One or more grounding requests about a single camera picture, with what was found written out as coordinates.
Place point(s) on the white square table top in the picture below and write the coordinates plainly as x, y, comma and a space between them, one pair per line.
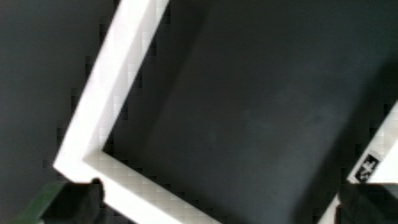
375, 169

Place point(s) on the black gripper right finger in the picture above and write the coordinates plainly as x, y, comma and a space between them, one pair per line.
368, 204

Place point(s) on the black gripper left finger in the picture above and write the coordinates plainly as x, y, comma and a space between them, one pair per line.
67, 204

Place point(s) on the white U-shaped obstacle fence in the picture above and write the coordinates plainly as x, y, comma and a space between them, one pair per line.
135, 196

